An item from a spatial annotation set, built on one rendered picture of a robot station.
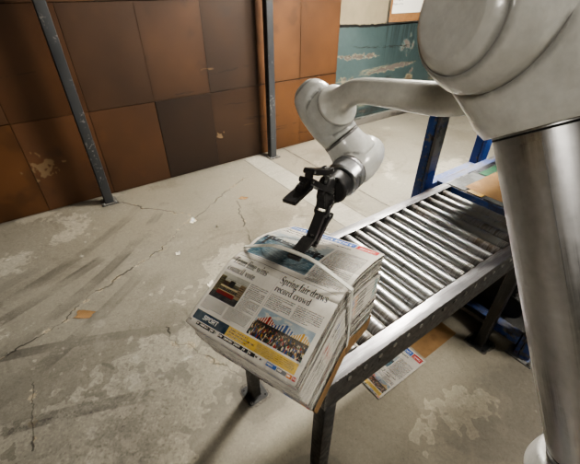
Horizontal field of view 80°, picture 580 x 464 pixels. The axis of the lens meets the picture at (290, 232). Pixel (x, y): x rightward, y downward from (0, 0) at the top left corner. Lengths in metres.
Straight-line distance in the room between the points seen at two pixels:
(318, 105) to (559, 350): 0.66
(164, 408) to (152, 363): 0.29
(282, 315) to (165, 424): 1.34
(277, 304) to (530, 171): 0.51
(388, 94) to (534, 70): 0.41
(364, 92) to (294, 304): 0.46
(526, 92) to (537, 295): 0.20
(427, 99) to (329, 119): 0.25
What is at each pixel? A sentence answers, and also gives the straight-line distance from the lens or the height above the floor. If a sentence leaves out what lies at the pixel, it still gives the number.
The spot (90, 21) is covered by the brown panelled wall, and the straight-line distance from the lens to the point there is 3.57.
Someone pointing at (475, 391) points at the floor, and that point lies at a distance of 2.18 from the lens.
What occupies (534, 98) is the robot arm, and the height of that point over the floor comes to 1.62.
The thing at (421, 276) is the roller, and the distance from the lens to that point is 1.42.
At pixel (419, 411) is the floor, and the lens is 2.01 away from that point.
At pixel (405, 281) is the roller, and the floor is 0.79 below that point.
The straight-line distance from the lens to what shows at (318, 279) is 0.75.
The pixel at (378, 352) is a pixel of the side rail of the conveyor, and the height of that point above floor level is 0.80.
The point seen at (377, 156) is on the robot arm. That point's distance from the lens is 0.93.
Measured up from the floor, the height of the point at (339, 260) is 1.18.
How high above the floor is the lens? 1.70
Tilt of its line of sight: 35 degrees down
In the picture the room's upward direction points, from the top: straight up
